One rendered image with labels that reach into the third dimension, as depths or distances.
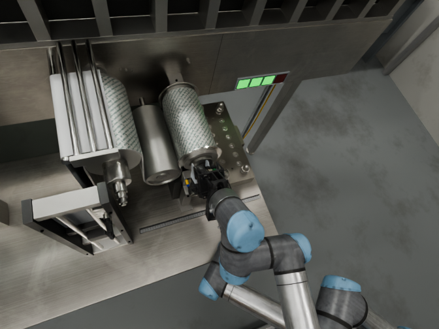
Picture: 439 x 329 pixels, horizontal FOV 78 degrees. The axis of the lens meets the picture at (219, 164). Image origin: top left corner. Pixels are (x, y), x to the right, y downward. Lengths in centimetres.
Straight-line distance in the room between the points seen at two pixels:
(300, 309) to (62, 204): 55
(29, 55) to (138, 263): 76
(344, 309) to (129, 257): 76
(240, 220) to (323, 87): 278
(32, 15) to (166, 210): 76
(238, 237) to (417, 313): 235
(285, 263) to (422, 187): 269
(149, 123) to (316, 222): 179
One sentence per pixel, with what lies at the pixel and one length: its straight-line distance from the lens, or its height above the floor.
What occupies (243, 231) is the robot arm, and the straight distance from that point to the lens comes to 55.
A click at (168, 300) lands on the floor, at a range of 202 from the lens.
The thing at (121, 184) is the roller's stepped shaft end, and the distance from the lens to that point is 73.
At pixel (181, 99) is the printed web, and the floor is 131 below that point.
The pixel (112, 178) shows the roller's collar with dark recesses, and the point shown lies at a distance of 72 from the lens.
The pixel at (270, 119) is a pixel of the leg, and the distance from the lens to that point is 196.
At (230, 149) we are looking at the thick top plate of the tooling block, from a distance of 116.
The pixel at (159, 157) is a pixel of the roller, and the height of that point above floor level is 123.
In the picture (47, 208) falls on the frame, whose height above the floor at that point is 144.
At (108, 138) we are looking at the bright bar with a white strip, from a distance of 66.
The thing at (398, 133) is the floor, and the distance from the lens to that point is 343.
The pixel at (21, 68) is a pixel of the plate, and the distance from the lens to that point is 95.
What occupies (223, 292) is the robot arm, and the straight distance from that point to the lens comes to 99.
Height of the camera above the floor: 202
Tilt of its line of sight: 62 degrees down
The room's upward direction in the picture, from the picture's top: 24 degrees clockwise
